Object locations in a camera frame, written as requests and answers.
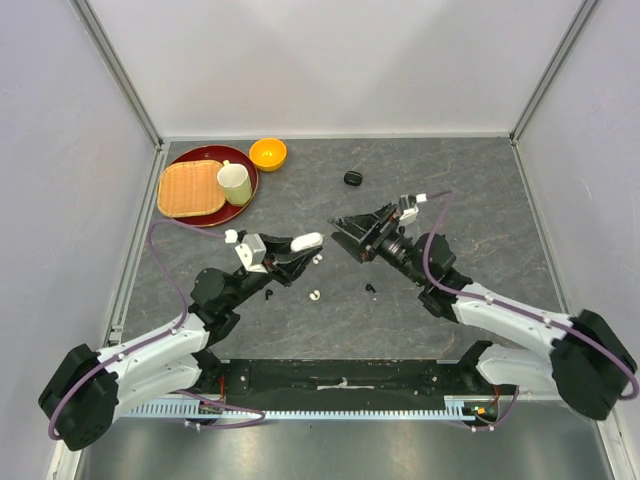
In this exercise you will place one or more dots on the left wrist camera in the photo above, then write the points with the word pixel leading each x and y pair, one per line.
pixel 251 252

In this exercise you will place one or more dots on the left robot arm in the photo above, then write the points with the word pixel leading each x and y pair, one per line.
pixel 91 389

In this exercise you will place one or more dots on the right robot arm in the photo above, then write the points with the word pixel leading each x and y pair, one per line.
pixel 578 357

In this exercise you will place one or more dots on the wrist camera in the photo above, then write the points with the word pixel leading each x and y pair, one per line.
pixel 251 252
pixel 408 207

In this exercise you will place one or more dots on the black earbud charging case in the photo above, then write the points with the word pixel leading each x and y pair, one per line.
pixel 353 178

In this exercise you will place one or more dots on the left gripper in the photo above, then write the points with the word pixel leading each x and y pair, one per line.
pixel 283 264

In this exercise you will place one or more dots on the woven bamboo mat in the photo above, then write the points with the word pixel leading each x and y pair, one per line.
pixel 190 188

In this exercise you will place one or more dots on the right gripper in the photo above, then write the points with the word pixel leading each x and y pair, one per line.
pixel 384 221

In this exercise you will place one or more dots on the orange bowl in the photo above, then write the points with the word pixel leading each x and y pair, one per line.
pixel 268 154

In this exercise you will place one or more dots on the pale green cup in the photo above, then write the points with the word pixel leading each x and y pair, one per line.
pixel 235 182

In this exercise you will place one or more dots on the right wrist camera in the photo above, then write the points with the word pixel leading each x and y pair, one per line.
pixel 408 207

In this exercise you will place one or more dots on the red round tray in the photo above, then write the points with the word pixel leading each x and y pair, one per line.
pixel 219 153

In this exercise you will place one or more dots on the white earbud charging case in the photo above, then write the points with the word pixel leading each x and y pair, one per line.
pixel 306 241

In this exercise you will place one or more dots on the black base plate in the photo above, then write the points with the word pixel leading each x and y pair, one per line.
pixel 430 377

